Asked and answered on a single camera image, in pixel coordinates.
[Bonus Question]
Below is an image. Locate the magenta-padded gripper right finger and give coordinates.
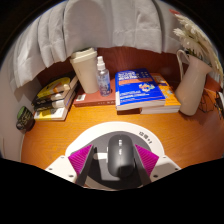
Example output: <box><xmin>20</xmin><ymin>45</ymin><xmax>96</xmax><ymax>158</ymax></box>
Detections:
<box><xmin>133</xmin><ymin>143</ymin><xmax>182</xmax><ymax>184</ymax></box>

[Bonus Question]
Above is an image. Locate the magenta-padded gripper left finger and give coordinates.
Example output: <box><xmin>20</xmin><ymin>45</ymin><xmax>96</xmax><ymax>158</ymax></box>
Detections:
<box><xmin>44</xmin><ymin>143</ymin><xmax>98</xmax><ymax>187</ymax></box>

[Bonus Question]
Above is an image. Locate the dark grey computer mouse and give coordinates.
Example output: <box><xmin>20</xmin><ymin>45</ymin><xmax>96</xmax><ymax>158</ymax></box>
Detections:
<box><xmin>106</xmin><ymin>133</ymin><xmax>135</xmax><ymax>178</ymax></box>

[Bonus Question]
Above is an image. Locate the white and grey mouse pad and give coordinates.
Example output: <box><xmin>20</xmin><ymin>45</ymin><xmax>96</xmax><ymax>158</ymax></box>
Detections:
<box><xmin>64</xmin><ymin>121</ymin><xmax>166</xmax><ymax>191</ymax></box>

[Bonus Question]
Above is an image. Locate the yellow and white book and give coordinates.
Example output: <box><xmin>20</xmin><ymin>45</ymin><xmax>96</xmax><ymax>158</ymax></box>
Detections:
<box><xmin>33</xmin><ymin>99</ymin><xmax>73</xmax><ymax>122</ymax></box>

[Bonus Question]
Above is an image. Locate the dark mug with green inside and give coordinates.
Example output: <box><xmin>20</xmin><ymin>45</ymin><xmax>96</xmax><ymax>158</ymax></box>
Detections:
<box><xmin>15</xmin><ymin>105</ymin><xmax>36</xmax><ymax>132</ymax></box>

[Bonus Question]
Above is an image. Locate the orange book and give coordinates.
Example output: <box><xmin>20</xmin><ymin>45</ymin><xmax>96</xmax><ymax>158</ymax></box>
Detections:
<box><xmin>139</xmin><ymin>73</ymin><xmax>182</xmax><ymax>115</ymax></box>

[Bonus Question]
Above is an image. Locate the red-brown book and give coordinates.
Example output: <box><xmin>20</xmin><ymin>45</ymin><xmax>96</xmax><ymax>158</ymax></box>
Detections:
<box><xmin>73</xmin><ymin>78</ymin><xmax>118</xmax><ymax>108</ymax></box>

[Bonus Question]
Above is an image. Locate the blue book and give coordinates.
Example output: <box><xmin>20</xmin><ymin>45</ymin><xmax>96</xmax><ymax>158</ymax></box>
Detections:
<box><xmin>114</xmin><ymin>68</ymin><xmax>167</xmax><ymax>112</ymax></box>

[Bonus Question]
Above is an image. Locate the white jug vase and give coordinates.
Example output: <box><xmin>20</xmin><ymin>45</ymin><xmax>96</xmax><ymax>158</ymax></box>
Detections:
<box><xmin>174</xmin><ymin>49</ymin><xmax>213</xmax><ymax>117</ymax></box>

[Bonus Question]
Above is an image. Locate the clear spray bottle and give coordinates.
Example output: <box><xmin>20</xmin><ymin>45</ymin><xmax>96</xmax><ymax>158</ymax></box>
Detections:
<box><xmin>96</xmin><ymin>55</ymin><xmax>112</xmax><ymax>98</ymax></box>

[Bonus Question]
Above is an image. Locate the cream tumbler cup with lid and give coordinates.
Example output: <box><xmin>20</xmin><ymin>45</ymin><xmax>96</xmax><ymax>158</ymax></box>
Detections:
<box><xmin>69</xmin><ymin>47</ymin><xmax>100</xmax><ymax>95</ymax></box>

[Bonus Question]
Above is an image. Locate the white curtain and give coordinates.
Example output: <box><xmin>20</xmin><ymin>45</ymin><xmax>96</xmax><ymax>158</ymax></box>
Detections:
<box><xmin>6</xmin><ymin>0</ymin><xmax>188</xmax><ymax>89</ymax></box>

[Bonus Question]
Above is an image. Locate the black cable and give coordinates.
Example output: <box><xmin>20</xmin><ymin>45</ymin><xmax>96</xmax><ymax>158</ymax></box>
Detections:
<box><xmin>199</xmin><ymin>88</ymin><xmax>224</xmax><ymax>119</ymax></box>

